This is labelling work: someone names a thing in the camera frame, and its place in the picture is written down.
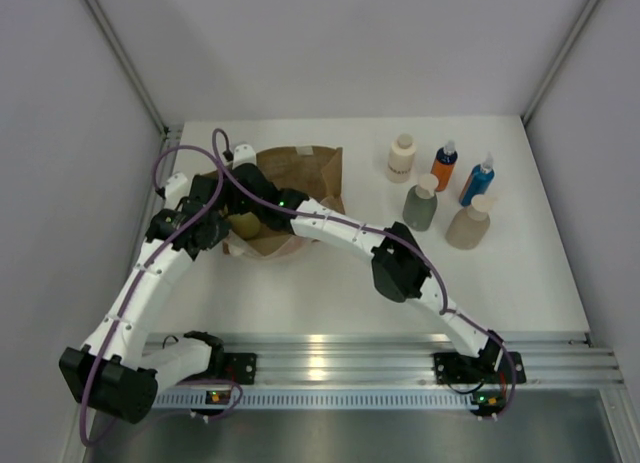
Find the yellow-green squeeze bottle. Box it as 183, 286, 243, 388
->
228, 212, 261, 240

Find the burlap canvas tote bag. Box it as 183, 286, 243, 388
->
223, 145, 345, 262

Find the white round cap bottle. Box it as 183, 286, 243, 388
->
386, 133, 416, 183

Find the grey-green pump bottle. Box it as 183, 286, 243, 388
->
402, 173, 439, 232

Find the blue orange spray bottle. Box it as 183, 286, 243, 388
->
431, 140, 458, 192

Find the beige pump bottle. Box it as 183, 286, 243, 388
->
445, 194, 497, 250

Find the dark blue spray bottle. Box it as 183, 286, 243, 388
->
459, 153, 495, 207

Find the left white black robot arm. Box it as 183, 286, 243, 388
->
59, 176, 231, 423

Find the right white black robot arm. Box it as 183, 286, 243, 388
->
223, 163, 526, 384

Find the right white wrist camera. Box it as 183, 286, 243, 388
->
223, 142, 257, 168

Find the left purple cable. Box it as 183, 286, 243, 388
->
78, 145, 246, 448

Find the purple cable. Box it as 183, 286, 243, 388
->
211, 128, 519, 424
78, 145, 246, 448

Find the slotted cable duct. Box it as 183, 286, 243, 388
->
153, 388, 498, 410

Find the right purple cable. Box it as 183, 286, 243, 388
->
211, 128, 519, 424

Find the left aluminium frame post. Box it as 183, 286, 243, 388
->
80, 0, 168, 136

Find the aluminium frame post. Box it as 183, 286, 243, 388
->
520, 0, 604, 127
80, 0, 168, 136

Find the aluminium mounting rail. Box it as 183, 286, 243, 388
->
220, 333, 624, 390

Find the right aluminium frame post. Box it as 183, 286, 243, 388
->
520, 0, 604, 127

